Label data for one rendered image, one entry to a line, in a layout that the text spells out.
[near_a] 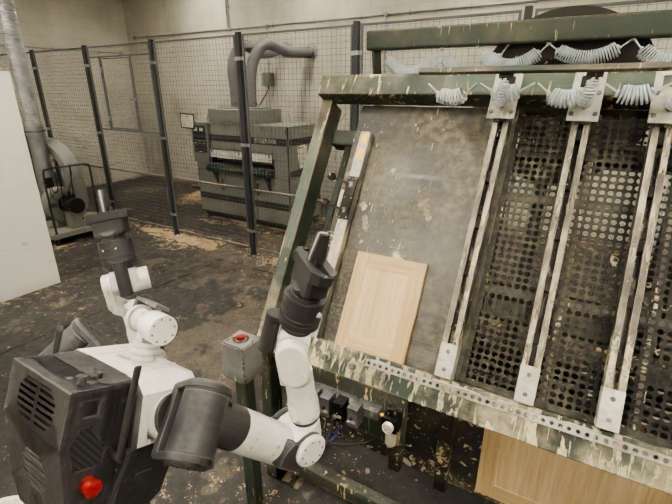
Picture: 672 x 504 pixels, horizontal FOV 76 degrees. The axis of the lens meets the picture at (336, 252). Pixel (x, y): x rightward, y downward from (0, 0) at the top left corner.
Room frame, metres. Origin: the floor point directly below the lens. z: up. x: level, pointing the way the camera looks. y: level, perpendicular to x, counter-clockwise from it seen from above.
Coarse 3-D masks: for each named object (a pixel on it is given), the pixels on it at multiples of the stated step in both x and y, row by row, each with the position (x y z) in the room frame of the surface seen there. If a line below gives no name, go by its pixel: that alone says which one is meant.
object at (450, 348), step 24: (504, 96) 1.65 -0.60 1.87; (504, 120) 1.73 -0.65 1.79; (504, 144) 1.71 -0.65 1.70; (480, 192) 1.63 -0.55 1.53; (480, 216) 1.61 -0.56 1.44; (480, 240) 1.53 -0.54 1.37; (456, 288) 1.46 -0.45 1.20; (456, 312) 1.45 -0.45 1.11; (456, 336) 1.37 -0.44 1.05; (456, 360) 1.35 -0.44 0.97
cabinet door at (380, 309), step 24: (360, 264) 1.73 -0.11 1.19; (384, 264) 1.68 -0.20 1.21; (408, 264) 1.64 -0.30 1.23; (360, 288) 1.67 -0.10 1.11; (384, 288) 1.63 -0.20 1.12; (408, 288) 1.58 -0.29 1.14; (360, 312) 1.61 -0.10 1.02; (384, 312) 1.57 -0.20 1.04; (408, 312) 1.53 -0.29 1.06; (336, 336) 1.60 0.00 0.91; (360, 336) 1.56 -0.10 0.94; (384, 336) 1.52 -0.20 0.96; (408, 336) 1.48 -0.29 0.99
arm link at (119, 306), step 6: (102, 276) 1.08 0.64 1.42; (108, 276) 1.08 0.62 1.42; (102, 282) 1.06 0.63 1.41; (108, 282) 1.06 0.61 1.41; (102, 288) 1.06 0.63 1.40; (108, 288) 1.06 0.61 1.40; (108, 294) 1.06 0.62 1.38; (108, 300) 1.06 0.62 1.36; (114, 300) 1.06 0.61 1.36; (120, 300) 1.11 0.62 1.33; (126, 300) 1.13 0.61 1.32; (132, 300) 1.14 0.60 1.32; (108, 306) 1.06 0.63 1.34; (114, 306) 1.06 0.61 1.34; (120, 306) 1.08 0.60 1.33; (126, 306) 1.11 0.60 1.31; (114, 312) 1.06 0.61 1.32; (120, 312) 1.07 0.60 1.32; (126, 312) 1.08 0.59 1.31
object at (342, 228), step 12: (360, 144) 2.01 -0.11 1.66; (360, 168) 1.95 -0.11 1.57; (360, 180) 1.94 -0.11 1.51; (348, 216) 1.85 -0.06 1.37; (336, 228) 1.84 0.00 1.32; (348, 228) 1.85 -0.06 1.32; (336, 240) 1.81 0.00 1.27; (336, 252) 1.78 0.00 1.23; (336, 264) 1.76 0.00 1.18; (336, 276) 1.76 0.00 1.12; (324, 312) 1.67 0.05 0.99
